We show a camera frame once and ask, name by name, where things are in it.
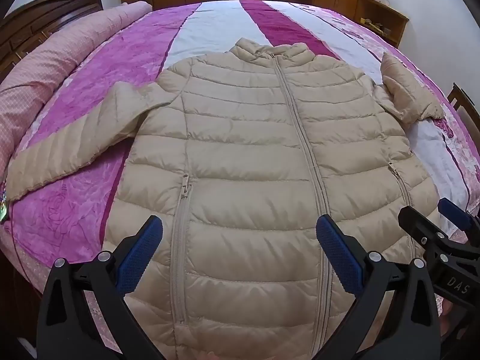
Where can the dark wooden headboard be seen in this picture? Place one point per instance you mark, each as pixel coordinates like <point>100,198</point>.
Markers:
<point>37,18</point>

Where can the beige puffer jacket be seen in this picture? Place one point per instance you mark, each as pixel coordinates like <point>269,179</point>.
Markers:
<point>243,157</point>

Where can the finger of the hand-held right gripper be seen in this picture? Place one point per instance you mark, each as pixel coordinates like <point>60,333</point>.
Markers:
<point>453,212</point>
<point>416,225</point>

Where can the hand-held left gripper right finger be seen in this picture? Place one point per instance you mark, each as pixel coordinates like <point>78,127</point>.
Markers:
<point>337,255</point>

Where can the pink striped bedspread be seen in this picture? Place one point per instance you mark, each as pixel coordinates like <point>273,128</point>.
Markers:
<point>131,63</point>

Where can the wooden chair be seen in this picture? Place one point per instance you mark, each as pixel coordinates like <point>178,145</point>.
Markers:
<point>463,101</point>

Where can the rolled pink quilt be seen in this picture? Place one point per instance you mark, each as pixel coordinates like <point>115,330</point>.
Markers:
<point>45,63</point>

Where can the smartphone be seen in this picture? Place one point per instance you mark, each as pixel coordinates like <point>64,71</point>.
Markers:
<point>3,206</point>

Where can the small yellow shelf objects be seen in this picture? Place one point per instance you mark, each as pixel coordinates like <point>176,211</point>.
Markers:
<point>373,25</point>

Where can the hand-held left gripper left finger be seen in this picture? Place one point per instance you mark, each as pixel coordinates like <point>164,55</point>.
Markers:
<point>140,255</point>

